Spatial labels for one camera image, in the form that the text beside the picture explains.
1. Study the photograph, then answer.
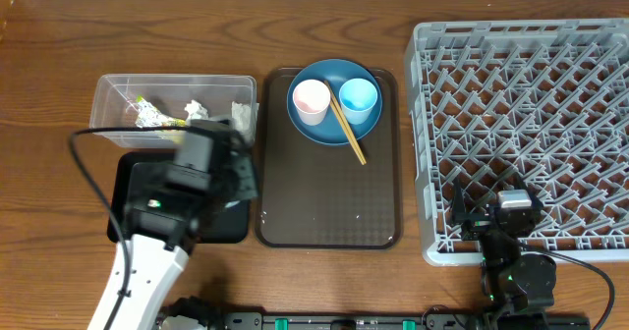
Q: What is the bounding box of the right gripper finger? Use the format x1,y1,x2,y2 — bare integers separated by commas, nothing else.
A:
450,178,467,223
513,173,529,192

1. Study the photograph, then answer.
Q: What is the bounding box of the white paper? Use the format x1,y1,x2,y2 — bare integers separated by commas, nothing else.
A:
231,102,257,143
184,100,209,123

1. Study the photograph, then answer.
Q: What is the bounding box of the foil snack wrapper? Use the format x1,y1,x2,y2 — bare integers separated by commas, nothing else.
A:
135,96,186,128

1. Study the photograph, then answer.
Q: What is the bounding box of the light blue rice bowl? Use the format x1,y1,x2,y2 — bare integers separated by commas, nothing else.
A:
225,200,241,209

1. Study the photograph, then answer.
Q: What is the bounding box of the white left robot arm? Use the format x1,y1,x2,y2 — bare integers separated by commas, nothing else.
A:
89,120,258,329

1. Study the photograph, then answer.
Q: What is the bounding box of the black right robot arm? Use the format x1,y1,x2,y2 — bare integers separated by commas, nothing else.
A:
450,177,556,330

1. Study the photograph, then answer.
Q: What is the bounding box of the grey dishwasher rack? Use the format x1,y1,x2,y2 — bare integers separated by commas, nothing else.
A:
404,19,628,266

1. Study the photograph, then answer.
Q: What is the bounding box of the black plastic tray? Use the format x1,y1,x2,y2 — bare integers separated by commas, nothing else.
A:
111,150,250,244

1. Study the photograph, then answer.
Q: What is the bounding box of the dark brown serving tray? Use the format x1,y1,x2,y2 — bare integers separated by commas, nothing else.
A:
256,68,402,249

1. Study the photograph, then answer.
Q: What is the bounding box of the pink cup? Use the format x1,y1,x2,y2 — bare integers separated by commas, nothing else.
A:
292,80,331,126

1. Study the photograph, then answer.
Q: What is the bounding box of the clear plastic bin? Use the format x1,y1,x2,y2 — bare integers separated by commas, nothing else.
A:
89,74,257,129

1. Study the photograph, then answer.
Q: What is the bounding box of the light blue cup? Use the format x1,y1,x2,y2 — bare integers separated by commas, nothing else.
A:
338,79,378,125

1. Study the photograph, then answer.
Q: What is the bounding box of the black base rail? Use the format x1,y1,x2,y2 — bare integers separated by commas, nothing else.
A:
156,298,591,330

